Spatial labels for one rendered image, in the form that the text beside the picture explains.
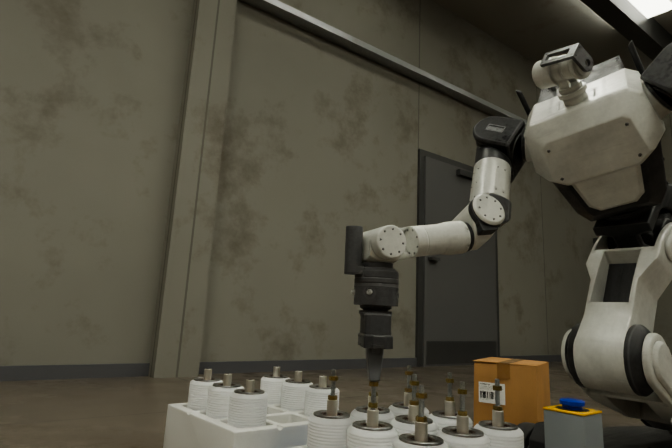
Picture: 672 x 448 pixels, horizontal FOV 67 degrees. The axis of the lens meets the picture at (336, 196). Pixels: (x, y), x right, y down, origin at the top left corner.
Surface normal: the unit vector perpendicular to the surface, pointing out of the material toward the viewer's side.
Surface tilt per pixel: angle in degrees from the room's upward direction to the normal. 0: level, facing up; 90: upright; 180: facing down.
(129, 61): 90
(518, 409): 90
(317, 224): 90
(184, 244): 90
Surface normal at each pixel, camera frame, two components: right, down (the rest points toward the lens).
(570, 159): -0.39, 0.51
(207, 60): 0.63, -0.15
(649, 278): 0.42, 0.22
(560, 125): -0.64, -0.22
